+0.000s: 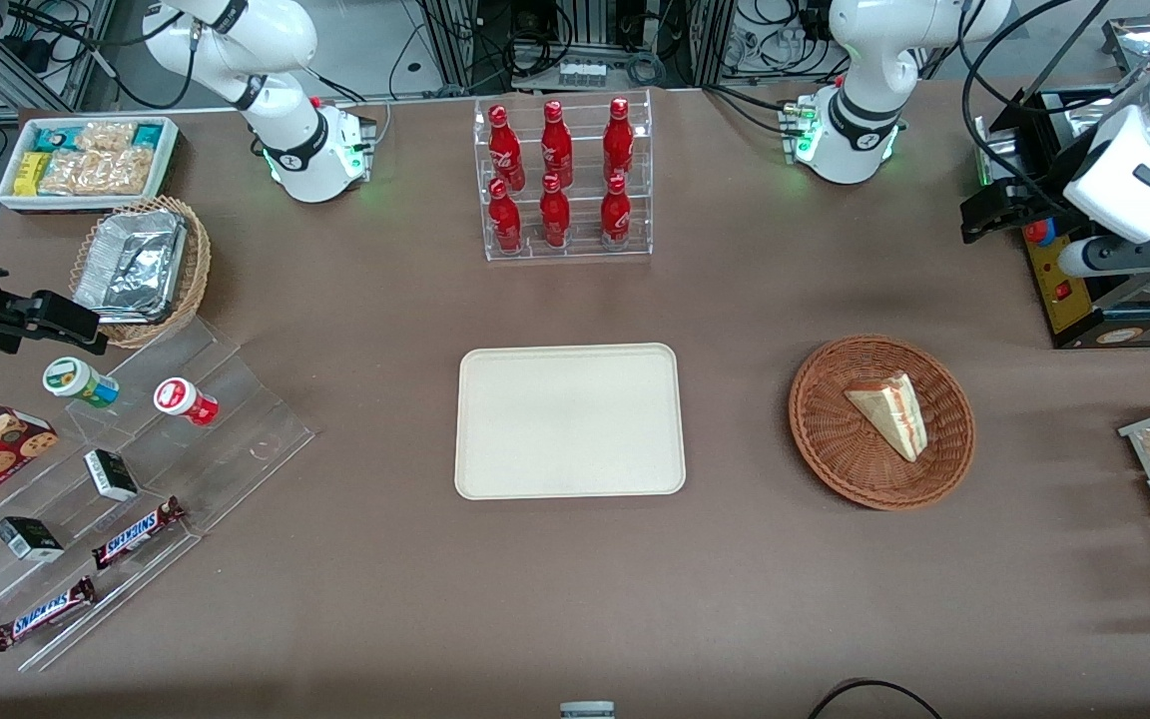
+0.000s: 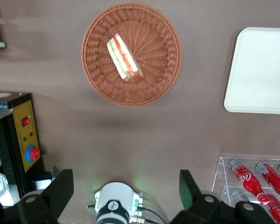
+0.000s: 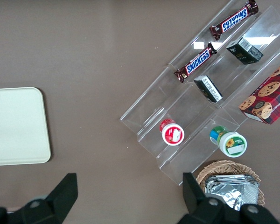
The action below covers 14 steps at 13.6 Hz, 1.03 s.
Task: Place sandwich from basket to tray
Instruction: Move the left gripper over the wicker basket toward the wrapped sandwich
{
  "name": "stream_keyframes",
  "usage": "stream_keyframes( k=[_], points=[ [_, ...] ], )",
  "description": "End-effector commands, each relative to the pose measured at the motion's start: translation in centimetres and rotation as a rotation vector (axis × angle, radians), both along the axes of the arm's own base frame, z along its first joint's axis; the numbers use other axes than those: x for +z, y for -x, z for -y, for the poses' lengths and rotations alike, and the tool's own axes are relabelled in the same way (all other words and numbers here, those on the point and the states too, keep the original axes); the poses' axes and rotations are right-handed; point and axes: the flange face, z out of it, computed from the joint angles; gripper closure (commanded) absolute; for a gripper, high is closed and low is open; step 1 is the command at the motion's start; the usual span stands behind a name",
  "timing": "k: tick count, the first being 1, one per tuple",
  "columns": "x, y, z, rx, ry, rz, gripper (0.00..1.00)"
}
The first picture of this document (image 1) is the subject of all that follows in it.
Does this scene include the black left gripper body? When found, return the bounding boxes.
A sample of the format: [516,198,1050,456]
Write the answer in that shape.
[1004,148,1087,243]

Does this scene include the light tan wicker basket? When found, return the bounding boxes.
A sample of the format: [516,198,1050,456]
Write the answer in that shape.
[69,195,213,350]

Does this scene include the wrapped triangle sandwich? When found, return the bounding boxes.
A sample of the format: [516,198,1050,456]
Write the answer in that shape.
[844,370,929,463]

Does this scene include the round brown wicker basket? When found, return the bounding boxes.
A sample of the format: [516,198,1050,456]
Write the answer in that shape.
[789,336,976,511]

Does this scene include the beige rectangular tray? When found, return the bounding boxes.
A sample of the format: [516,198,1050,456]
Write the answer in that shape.
[454,343,688,500]

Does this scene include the green lid yogurt cup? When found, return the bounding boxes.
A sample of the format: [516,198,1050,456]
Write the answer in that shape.
[43,356,121,409]

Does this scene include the silver foil packets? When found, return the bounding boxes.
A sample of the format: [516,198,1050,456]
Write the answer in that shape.
[74,208,188,325]

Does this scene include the black and yellow machine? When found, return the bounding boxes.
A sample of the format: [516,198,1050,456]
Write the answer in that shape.
[974,88,1150,351]

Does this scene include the white plastic snack bin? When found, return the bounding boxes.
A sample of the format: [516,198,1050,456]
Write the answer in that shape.
[0,115,181,214]

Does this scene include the red lid yogurt cup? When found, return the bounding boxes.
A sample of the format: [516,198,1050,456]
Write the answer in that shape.
[153,376,220,428]

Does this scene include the yellow snack packet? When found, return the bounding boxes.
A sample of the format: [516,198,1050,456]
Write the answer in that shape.
[13,151,53,197]

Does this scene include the clear cracker bag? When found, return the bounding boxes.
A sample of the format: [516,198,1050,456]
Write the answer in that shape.
[39,148,155,198]
[76,121,139,155]

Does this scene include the small black box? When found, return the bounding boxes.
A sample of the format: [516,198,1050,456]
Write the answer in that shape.
[0,515,66,563]
[83,448,140,503]

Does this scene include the clear acrylic tiered stand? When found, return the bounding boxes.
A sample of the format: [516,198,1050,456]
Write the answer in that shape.
[0,314,318,673]

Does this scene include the Snickers chocolate bar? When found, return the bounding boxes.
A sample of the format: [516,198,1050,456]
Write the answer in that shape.
[92,495,188,571]
[0,575,98,653]

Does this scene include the red cola bottle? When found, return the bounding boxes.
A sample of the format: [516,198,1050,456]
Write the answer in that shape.
[599,172,634,247]
[487,178,525,254]
[538,174,573,250]
[539,99,575,187]
[602,96,637,181]
[487,104,527,189]

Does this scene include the clear acrylic bottle rack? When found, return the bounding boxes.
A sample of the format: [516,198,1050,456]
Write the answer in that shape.
[473,89,655,264]

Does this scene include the aluminium frame rack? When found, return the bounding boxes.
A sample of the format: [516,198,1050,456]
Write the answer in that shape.
[413,0,738,93]

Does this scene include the black cable loop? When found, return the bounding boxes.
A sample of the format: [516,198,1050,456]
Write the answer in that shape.
[806,678,946,719]

